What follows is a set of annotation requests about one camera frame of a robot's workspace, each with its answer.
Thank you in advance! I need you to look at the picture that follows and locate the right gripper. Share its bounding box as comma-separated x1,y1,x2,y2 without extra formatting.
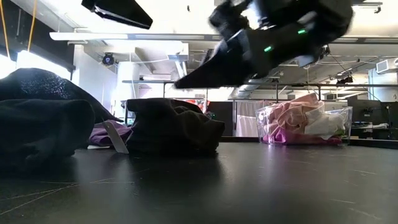
174,0,295,90

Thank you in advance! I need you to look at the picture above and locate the dark grey towel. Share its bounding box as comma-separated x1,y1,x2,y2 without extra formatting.
126,97,226,156

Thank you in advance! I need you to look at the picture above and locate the magenta towel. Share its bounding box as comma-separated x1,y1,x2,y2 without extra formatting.
262,129,343,146

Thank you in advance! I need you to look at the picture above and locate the white towel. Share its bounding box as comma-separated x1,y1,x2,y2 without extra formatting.
304,108,349,140

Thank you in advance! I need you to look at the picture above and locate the purple towel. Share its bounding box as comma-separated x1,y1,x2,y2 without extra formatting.
88,119,134,147

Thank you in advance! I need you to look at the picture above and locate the black towel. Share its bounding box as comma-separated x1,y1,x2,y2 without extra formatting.
0,67,124,172

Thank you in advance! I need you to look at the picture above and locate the red poster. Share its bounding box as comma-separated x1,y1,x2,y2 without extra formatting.
183,98,211,113

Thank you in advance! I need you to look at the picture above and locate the black partition panel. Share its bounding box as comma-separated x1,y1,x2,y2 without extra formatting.
206,101,234,137

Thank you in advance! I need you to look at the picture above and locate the white cloth panel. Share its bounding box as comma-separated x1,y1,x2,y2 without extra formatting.
234,100,265,138

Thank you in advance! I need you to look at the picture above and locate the clear plastic bin with label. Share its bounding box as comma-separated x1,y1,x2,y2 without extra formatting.
255,93,354,146

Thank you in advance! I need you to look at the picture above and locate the black computer monitor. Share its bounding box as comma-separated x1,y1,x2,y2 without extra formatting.
381,101,398,140
347,96,382,125

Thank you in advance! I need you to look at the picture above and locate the white ceiling unit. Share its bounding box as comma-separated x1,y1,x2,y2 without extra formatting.
375,57,398,75

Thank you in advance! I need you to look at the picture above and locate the yellow cable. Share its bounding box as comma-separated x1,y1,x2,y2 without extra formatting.
0,0,38,60

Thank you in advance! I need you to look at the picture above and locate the black metal rail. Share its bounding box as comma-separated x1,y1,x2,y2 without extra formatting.
162,80,398,102

